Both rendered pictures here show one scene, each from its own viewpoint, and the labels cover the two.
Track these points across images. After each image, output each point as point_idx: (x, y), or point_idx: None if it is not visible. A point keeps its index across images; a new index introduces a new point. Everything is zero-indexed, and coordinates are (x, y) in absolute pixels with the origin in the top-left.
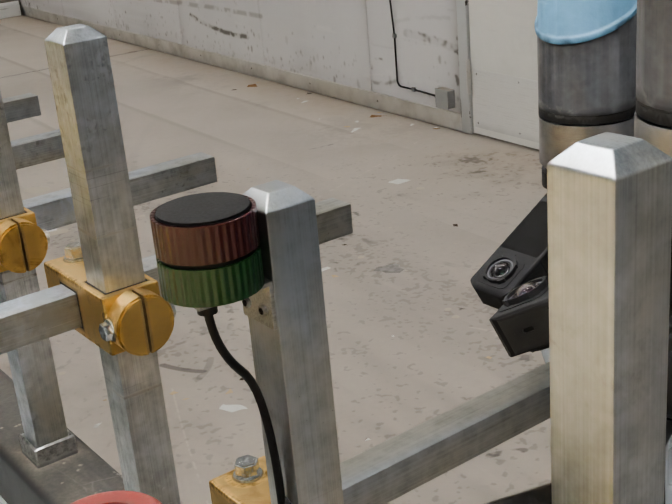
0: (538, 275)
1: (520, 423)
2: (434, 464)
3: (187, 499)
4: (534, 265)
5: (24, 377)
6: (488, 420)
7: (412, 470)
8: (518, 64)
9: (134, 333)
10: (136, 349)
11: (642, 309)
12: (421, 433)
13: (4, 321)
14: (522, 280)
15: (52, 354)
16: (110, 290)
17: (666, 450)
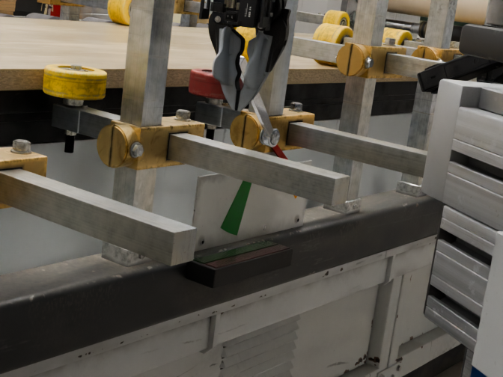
0: (439, 72)
1: (413, 167)
2: (352, 150)
3: None
4: (439, 65)
5: (408, 138)
6: (391, 149)
7: (339, 144)
8: None
9: (343, 60)
10: (341, 69)
11: None
12: (364, 138)
13: (327, 45)
14: (427, 69)
15: (426, 134)
16: (353, 42)
17: (221, 31)
